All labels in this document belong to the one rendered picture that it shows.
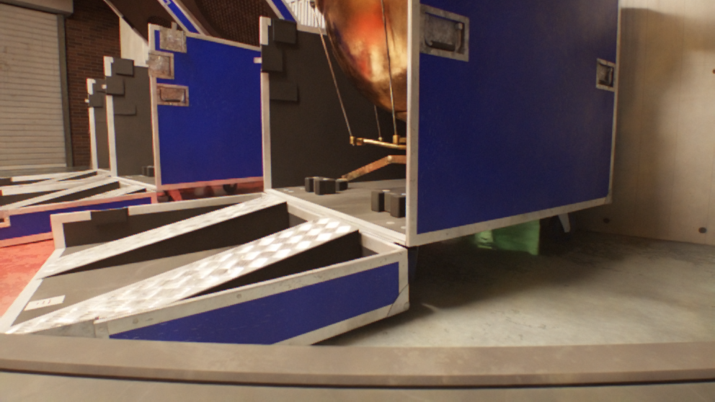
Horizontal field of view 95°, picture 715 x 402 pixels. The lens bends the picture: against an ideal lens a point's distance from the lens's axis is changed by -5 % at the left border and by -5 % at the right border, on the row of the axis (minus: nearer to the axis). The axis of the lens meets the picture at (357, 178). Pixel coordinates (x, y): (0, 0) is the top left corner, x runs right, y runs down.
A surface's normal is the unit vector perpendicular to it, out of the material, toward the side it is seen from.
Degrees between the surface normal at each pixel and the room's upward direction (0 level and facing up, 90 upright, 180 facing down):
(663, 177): 90
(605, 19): 90
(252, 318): 90
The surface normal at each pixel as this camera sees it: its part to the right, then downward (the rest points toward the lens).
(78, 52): 0.81, 0.06
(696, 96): -0.59, 0.08
